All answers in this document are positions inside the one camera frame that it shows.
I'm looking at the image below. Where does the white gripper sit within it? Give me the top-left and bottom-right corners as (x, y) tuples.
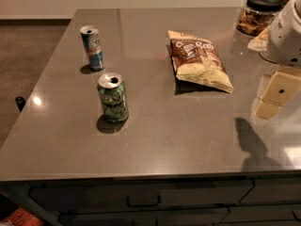
(247, 0), (301, 120)

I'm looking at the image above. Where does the green soda can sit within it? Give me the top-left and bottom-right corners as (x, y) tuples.
(97, 73), (129, 122)

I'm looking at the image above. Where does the blue and silver can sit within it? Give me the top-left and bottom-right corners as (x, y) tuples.
(80, 24), (105, 71)

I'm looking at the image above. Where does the glass jar with black lid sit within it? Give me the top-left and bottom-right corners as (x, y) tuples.
(236, 0), (283, 37)

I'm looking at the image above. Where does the brown and yellow chip bag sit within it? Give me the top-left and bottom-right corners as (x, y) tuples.
(167, 30), (234, 93)

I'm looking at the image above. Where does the right cabinet drawer front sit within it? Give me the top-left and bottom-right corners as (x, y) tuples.
(241, 178), (301, 204)

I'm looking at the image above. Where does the dark cabinet drawer front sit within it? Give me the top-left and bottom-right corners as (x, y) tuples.
(29, 180), (253, 213)

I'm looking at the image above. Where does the black knob at counter side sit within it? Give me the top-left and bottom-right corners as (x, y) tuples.
(15, 96), (25, 111)

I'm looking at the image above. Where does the orange object at floor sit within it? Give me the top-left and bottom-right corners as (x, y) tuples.
(0, 208), (44, 226)

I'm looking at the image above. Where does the black drawer handle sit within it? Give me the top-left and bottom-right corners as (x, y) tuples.
(126, 195), (162, 209)

